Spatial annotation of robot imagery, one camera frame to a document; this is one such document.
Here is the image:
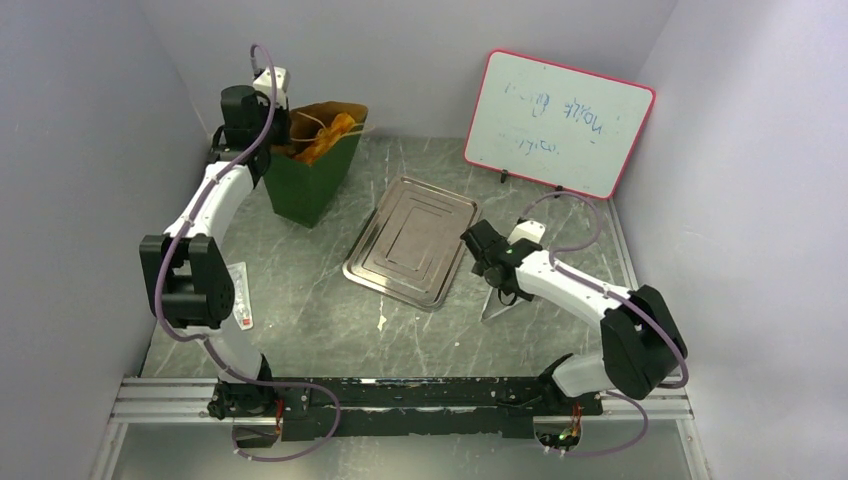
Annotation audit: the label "green paper bag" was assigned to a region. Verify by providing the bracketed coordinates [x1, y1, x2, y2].
[264, 101, 369, 228]

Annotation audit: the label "metal tongs white handles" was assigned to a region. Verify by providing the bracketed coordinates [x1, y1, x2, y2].
[480, 288, 522, 323]

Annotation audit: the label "braided fake bread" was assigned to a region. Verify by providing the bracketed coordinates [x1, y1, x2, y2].
[293, 112, 363, 165]

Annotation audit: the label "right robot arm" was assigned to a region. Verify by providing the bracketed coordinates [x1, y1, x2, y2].
[461, 220, 687, 414]

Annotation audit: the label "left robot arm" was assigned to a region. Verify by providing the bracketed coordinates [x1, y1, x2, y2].
[139, 84, 289, 416]

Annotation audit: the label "metal tray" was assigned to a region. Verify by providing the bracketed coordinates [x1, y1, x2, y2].
[342, 175, 480, 312]

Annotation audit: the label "red framed whiteboard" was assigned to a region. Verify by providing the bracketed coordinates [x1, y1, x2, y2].
[464, 49, 656, 199]

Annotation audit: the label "clear plastic packet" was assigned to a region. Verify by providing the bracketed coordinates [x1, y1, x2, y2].
[227, 262, 254, 331]

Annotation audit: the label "black base beam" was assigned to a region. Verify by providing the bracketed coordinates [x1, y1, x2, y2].
[205, 376, 603, 441]

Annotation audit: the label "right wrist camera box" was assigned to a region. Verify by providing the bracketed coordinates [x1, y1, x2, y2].
[507, 220, 546, 244]

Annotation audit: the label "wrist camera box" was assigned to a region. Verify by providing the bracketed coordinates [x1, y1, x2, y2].
[252, 67, 291, 110]
[507, 220, 546, 244]

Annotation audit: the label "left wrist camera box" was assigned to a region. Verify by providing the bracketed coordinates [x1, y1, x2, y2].
[252, 67, 291, 110]

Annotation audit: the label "aluminium frame rail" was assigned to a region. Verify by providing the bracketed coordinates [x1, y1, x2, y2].
[109, 376, 696, 425]

